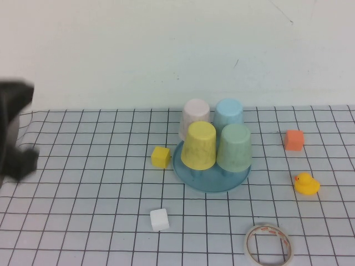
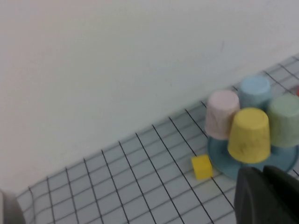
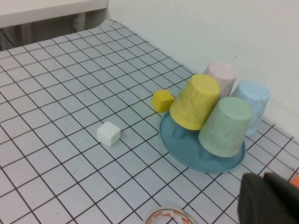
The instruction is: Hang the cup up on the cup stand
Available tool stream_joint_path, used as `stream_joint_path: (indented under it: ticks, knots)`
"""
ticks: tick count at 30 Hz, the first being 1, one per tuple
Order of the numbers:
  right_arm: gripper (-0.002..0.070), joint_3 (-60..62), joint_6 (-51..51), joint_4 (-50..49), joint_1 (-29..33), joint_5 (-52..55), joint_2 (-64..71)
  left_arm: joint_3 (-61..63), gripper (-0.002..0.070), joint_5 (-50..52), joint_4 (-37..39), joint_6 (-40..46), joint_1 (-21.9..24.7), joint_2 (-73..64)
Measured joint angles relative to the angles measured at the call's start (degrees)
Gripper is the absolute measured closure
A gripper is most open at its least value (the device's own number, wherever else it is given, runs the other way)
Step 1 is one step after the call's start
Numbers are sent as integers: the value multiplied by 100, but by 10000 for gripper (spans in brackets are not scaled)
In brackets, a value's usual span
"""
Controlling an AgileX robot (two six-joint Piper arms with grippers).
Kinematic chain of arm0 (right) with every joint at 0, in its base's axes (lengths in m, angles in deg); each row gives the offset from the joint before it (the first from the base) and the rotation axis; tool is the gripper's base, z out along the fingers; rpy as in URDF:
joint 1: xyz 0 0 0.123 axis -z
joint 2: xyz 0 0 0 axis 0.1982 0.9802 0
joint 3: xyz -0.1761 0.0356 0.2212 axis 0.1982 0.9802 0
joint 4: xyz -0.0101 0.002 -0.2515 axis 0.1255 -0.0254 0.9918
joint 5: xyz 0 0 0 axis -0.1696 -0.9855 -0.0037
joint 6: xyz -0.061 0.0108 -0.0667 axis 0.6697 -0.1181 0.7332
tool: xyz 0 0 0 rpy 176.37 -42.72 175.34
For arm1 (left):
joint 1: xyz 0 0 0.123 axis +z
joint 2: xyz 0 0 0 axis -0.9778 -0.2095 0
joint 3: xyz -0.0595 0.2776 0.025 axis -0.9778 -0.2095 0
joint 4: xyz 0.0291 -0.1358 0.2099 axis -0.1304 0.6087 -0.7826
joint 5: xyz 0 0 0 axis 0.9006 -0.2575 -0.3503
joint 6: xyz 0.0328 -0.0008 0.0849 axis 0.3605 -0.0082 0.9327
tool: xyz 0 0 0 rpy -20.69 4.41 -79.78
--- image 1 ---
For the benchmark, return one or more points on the teal cup stand with pegs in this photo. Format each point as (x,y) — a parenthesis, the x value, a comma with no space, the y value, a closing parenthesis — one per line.
(210,183)

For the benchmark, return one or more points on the yellow rubber duck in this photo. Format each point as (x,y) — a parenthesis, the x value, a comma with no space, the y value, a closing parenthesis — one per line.
(306,185)

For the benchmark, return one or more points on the grid pattern tablecloth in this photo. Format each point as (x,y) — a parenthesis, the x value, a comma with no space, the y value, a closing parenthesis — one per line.
(83,194)

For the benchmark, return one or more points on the light blue plastic cup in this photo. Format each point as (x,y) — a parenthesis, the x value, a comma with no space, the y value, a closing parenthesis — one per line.
(228,112)

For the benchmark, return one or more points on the white foam cube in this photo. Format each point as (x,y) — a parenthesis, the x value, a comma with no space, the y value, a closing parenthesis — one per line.
(159,220)

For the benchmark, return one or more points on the yellow foam cube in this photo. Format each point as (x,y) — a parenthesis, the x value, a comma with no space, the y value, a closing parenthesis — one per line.
(159,158)

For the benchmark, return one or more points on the white tape roll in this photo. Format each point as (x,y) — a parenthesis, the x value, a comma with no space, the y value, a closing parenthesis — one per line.
(289,245)

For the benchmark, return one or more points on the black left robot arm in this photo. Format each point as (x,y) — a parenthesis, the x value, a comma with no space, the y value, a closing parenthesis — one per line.
(8,105)

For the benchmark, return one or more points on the yellow plastic cup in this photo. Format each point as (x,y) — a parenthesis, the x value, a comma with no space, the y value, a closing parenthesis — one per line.
(198,147)

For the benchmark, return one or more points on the orange foam cube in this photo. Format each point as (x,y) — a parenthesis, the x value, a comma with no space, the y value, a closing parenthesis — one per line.
(293,140)

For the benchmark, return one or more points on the green plastic cup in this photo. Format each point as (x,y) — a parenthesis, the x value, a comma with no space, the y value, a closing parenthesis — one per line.
(234,149)

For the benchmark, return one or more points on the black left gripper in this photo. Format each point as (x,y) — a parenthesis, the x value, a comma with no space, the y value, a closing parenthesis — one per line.
(22,164)

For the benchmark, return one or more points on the pink plastic cup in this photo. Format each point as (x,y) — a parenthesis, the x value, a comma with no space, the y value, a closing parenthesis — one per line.
(194,110)

